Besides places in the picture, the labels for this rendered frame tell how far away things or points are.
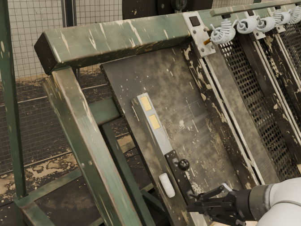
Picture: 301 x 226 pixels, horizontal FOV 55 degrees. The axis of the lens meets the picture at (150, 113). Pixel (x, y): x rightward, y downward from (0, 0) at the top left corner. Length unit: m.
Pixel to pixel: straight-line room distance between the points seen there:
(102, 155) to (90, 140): 0.06
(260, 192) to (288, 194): 0.09
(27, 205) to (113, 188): 1.03
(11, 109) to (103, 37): 0.63
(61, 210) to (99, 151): 2.04
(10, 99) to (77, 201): 1.73
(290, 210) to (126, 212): 0.46
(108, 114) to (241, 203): 0.51
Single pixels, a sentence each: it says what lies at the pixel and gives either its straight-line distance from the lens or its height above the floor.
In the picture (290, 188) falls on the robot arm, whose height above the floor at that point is 1.66.
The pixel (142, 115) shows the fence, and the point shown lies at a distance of 0.99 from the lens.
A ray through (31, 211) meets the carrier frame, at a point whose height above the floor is 0.79.
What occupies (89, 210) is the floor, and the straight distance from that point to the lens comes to 2.82.
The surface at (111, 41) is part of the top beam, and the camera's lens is 0.93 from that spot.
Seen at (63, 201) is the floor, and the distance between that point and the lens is 2.93.
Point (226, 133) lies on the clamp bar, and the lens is 1.26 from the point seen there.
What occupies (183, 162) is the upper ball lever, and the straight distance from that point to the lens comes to 0.88.
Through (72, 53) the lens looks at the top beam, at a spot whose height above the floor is 1.81.
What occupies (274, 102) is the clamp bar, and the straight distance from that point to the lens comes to 1.67.
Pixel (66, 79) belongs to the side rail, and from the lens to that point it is 0.86.
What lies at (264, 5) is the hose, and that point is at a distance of 1.45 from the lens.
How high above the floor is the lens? 2.05
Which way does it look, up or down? 28 degrees down
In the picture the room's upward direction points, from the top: 4 degrees clockwise
